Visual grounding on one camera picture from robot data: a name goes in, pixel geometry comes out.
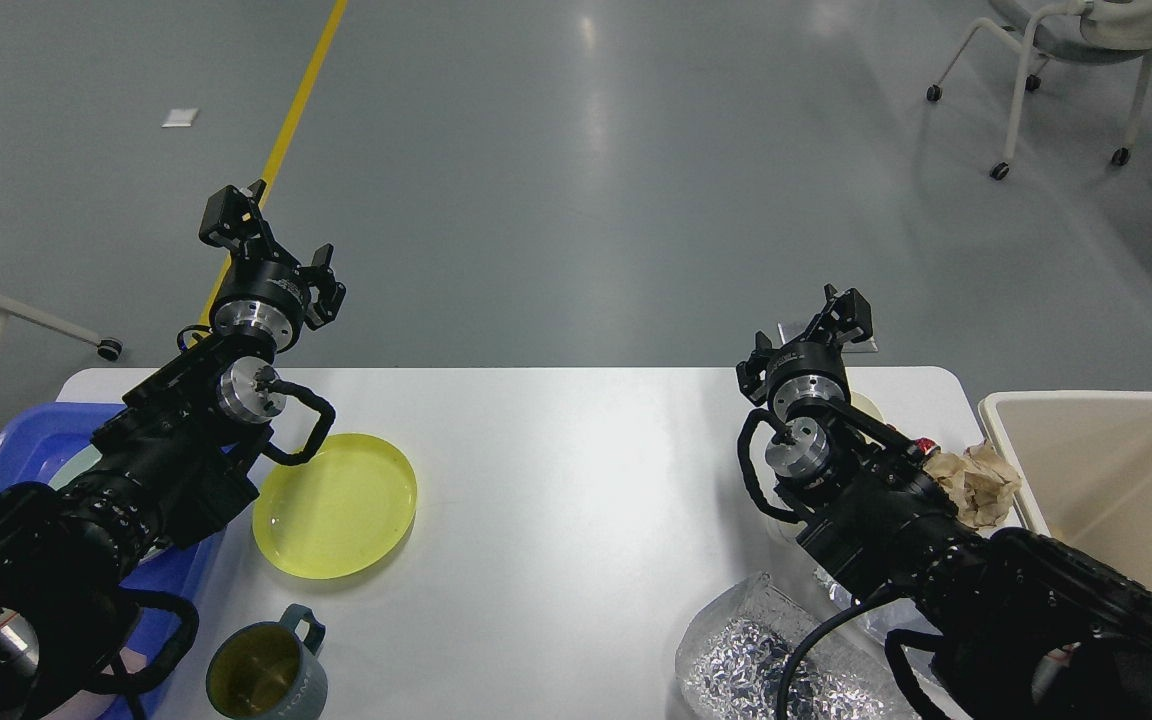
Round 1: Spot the yellow plastic plate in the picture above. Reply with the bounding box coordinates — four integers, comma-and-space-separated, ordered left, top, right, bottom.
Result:
251, 433, 419, 579

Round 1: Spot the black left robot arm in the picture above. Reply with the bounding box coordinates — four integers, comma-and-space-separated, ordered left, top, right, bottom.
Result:
0, 179, 346, 719

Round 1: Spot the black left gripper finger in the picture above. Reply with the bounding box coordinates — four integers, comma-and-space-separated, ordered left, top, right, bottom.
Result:
300, 243, 347, 331
198, 179, 276, 263

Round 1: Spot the dark teal HOME mug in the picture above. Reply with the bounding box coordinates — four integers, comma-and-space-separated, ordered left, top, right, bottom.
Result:
205, 602, 329, 719

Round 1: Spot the crumpled silver foil wrapper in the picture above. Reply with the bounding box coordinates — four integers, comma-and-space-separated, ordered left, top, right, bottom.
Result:
675, 571, 916, 719

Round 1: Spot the beige plastic bin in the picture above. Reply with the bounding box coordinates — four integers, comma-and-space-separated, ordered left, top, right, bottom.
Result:
978, 389, 1152, 591

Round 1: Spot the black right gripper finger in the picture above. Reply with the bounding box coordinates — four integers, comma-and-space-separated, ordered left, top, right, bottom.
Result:
735, 331, 774, 406
804, 285, 874, 348

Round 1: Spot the white chair top right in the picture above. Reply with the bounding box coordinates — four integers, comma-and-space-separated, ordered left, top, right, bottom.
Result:
925, 1, 1152, 181

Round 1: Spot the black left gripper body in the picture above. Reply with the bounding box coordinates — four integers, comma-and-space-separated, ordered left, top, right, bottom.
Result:
209, 260, 308, 354

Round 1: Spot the crumpled brown paper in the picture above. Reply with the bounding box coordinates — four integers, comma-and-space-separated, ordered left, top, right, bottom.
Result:
923, 442, 1023, 530

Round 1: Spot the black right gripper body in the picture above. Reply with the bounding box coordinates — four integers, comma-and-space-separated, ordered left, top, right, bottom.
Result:
761, 340, 851, 420

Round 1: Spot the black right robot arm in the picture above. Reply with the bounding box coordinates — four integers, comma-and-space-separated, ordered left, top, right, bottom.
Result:
735, 285, 1152, 719

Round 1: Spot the blue plastic tray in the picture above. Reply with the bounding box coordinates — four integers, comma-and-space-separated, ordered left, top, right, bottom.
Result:
0, 396, 256, 719

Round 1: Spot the small white cup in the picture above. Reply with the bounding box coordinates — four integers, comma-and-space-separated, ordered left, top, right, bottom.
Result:
850, 389, 886, 424

